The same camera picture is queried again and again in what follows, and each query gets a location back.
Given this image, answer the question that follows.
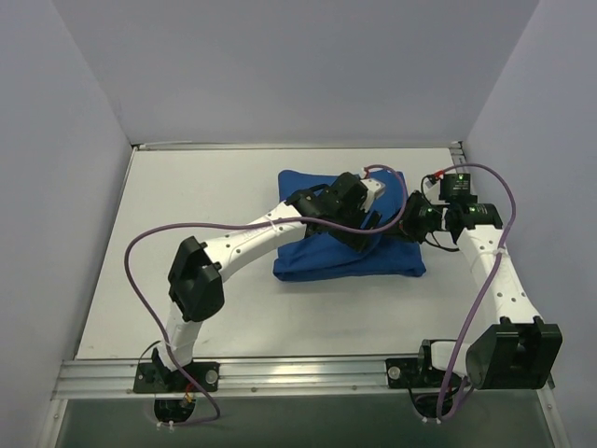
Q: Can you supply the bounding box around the blue surgical cloth wrap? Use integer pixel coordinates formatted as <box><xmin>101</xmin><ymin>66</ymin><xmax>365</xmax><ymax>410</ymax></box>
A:
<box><xmin>272</xmin><ymin>170</ymin><xmax>426</xmax><ymax>282</ymax></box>

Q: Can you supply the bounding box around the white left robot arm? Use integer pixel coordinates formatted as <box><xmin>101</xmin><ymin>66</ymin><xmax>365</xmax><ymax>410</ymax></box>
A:
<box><xmin>153</xmin><ymin>173</ymin><xmax>385</xmax><ymax>391</ymax></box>

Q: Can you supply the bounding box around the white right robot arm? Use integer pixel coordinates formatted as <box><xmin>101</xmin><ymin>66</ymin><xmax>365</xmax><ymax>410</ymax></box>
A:
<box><xmin>386</xmin><ymin>172</ymin><xmax>562</xmax><ymax>389</ymax></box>

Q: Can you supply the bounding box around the aluminium right side rail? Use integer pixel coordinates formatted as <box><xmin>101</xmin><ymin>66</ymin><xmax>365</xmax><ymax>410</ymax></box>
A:
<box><xmin>449</xmin><ymin>141</ymin><xmax>467</xmax><ymax>165</ymax></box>

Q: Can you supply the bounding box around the aluminium rail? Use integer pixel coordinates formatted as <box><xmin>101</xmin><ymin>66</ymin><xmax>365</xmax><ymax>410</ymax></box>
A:
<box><xmin>50</xmin><ymin>350</ymin><xmax>556</xmax><ymax>401</ymax></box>
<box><xmin>449</xmin><ymin>141</ymin><xmax>467</xmax><ymax>165</ymax></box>

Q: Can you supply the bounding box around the aluminium front rail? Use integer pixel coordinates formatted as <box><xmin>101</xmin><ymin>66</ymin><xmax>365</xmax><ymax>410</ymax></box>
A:
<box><xmin>50</xmin><ymin>350</ymin><xmax>556</xmax><ymax>401</ymax></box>

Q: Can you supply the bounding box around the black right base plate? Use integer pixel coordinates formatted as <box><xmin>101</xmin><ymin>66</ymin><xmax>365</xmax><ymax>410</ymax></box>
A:
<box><xmin>384</xmin><ymin>357</ymin><xmax>446</xmax><ymax>389</ymax></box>

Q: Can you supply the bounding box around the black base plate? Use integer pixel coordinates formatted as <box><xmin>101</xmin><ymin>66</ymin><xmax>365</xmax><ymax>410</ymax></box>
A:
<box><xmin>384</xmin><ymin>357</ymin><xmax>446</xmax><ymax>389</ymax></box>
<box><xmin>132</xmin><ymin>361</ymin><xmax>220</xmax><ymax>394</ymax></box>

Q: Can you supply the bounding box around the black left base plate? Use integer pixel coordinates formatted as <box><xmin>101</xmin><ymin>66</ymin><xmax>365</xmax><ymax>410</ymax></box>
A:
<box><xmin>132</xmin><ymin>361</ymin><xmax>220</xmax><ymax>394</ymax></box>

